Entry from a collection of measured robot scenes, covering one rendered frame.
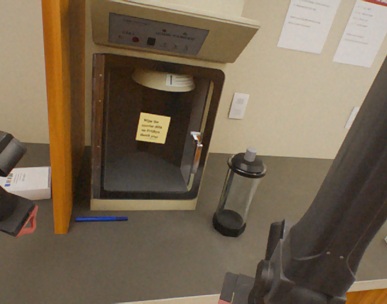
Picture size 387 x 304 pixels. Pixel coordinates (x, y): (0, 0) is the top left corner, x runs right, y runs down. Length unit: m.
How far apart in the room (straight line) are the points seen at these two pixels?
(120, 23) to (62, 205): 0.44
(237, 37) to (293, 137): 0.93
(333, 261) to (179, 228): 0.61
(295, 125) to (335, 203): 1.21
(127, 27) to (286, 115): 0.97
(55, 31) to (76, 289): 0.52
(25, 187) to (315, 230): 0.80
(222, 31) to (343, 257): 0.47
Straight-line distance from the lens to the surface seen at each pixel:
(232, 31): 0.63
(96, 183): 0.82
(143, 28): 0.61
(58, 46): 0.61
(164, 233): 0.84
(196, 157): 0.75
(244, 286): 0.53
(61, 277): 0.75
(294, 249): 0.32
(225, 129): 1.31
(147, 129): 0.74
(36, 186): 0.94
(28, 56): 1.18
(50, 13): 0.61
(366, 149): 0.25
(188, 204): 0.92
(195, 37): 0.63
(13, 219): 0.62
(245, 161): 0.77
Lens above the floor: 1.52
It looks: 28 degrees down
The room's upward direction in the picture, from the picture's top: 12 degrees clockwise
